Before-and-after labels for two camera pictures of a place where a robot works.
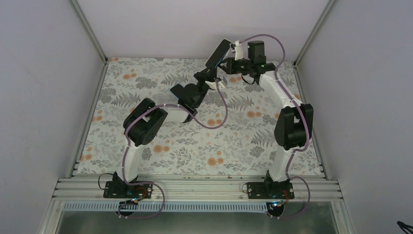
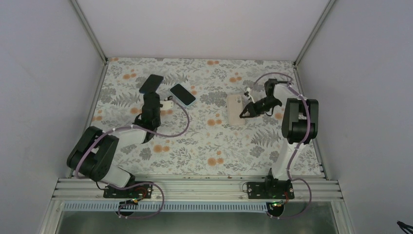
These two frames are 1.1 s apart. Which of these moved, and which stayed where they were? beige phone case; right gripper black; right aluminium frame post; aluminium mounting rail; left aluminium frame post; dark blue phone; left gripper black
Moved: beige phone case; left gripper black; dark blue phone; right gripper black
Stayed: aluminium mounting rail; left aluminium frame post; right aluminium frame post
